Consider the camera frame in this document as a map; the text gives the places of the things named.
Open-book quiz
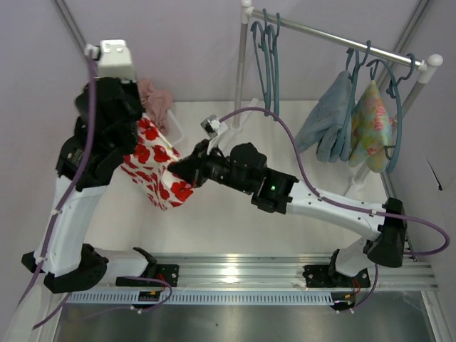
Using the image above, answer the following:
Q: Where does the red poppy print skirt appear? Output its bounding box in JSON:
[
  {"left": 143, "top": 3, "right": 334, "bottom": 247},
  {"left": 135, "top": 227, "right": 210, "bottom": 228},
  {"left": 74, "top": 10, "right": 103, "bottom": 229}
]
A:
[{"left": 120, "top": 115, "right": 194, "bottom": 210}]

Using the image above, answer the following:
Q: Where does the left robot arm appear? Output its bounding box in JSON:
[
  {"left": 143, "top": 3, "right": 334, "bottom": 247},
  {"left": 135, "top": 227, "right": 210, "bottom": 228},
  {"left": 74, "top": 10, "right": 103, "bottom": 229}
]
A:
[{"left": 21, "top": 77, "right": 157, "bottom": 294}]

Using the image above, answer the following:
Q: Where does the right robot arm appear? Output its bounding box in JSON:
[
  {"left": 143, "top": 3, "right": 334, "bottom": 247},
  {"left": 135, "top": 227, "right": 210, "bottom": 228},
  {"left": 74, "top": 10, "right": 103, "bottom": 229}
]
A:
[{"left": 168, "top": 140, "right": 406, "bottom": 279}]

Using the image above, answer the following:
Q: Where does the teal hanger with blue garment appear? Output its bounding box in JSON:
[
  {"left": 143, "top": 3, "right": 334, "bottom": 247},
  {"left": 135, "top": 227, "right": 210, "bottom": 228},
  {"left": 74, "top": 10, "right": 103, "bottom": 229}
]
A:
[{"left": 339, "top": 48, "right": 361, "bottom": 162}]

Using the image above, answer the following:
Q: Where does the teal hanger with floral garment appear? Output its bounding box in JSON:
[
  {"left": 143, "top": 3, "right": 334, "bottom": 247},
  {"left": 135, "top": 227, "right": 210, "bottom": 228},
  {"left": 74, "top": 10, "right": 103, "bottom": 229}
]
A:
[{"left": 357, "top": 61, "right": 393, "bottom": 173}]

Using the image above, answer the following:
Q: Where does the white plastic laundry basket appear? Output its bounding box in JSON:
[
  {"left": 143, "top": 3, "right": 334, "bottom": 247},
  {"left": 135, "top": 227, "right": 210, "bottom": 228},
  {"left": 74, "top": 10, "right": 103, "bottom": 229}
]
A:
[{"left": 166, "top": 110, "right": 185, "bottom": 145}]

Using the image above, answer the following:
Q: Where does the pink crumpled garment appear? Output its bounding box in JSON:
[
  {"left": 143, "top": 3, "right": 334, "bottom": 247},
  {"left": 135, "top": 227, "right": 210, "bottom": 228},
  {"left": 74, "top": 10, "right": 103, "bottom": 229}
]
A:
[{"left": 137, "top": 78, "right": 173, "bottom": 135}]

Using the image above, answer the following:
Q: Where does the light blue fleece garment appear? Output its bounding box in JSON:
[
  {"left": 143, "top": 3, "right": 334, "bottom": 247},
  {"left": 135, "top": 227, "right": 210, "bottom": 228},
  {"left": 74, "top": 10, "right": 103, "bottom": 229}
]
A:
[{"left": 295, "top": 71, "right": 351, "bottom": 163}]

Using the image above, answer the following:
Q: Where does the pastel floral garment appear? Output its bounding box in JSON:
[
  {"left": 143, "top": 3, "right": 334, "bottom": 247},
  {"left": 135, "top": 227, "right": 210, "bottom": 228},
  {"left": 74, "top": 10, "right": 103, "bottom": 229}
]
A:
[{"left": 348, "top": 81, "right": 393, "bottom": 173}]

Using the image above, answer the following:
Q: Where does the silver clothes rack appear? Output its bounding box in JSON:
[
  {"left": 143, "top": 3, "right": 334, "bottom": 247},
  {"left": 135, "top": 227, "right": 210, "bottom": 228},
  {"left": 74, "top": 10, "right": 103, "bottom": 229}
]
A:
[{"left": 227, "top": 0, "right": 444, "bottom": 211}]

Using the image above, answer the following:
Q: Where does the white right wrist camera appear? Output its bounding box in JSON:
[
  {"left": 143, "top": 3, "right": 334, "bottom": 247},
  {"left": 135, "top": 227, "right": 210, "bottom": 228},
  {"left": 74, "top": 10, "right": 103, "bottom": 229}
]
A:
[{"left": 201, "top": 115, "right": 228, "bottom": 147}]

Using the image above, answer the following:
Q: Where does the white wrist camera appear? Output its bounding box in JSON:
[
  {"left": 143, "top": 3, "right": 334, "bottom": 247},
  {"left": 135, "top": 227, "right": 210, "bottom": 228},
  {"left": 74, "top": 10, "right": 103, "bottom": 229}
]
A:
[
  {"left": 201, "top": 115, "right": 228, "bottom": 147},
  {"left": 84, "top": 39, "right": 137, "bottom": 82}
]

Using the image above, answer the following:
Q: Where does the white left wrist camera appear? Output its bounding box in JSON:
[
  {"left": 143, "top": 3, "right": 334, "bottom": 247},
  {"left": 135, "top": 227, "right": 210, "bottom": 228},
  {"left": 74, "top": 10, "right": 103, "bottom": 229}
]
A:
[{"left": 84, "top": 39, "right": 137, "bottom": 82}]

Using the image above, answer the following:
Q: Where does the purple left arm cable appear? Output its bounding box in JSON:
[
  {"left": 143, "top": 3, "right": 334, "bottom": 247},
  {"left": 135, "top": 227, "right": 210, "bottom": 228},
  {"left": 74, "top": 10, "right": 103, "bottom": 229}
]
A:
[{"left": 16, "top": 53, "right": 173, "bottom": 330}]

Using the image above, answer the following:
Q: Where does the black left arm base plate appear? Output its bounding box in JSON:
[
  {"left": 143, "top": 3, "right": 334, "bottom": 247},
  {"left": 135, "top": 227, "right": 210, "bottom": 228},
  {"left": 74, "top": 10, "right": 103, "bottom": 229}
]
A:
[{"left": 115, "top": 264, "right": 180, "bottom": 287}]

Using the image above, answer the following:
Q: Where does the grey corner frame post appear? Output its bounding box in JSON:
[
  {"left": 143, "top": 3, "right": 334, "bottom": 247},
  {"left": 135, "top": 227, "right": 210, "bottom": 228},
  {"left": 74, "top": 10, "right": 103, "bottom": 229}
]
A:
[{"left": 51, "top": 0, "right": 86, "bottom": 51}]

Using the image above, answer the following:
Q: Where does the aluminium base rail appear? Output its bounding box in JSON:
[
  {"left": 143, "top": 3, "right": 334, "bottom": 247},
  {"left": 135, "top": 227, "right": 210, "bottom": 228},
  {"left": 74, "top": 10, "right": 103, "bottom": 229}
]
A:
[{"left": 92, "top": 252, "right": 439, "bottom": 291}]

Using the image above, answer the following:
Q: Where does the white slotted cable duct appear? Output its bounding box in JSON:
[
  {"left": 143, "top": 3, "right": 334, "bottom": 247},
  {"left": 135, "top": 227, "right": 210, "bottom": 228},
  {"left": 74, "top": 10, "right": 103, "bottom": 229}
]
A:
[{"left": 67, "top": 290, "right": 334, "bottom": 306}]

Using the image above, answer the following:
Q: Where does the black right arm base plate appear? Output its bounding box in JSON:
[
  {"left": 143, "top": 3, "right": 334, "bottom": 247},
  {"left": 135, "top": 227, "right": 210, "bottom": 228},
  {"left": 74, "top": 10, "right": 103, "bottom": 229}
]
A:
[{"left": 302, "top": 264, "right": 371, "bottom": 289}]

